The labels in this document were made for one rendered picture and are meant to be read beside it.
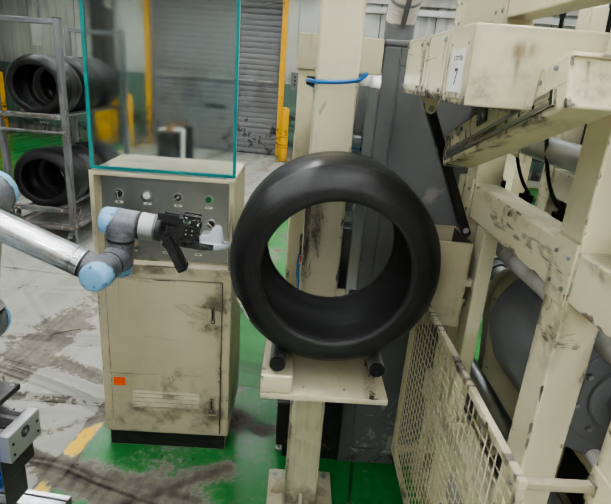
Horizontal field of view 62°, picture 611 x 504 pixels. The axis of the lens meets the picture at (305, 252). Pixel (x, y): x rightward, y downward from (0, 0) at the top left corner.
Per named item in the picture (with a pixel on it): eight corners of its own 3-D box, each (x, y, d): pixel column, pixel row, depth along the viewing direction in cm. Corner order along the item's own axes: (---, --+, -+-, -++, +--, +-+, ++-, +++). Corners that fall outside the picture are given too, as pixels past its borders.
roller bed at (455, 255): (403, 299, 191) (414, 222, 181) (442, 301, 191) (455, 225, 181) (413, 324, 172) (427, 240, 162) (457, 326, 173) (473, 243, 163)
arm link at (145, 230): (136, 242, 139) (145, 233, 147) (153, 245, 139) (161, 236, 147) (138, 216, 137) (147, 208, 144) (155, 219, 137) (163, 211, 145)
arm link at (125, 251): (94, 280, 139) (95, 243, 136) (110, 266, 150) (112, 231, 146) (122, 286, 140) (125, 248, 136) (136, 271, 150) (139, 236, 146)
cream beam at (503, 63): (400, 93, 152) (407, 40, 148) (483, 99, 153) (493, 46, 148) (459, 107, 95) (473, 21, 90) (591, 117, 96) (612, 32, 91)
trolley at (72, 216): (79, 208, 585) (65, 26, 521) (133, 213, 582) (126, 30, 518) (8, 244, 460) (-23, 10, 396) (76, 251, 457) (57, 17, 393)
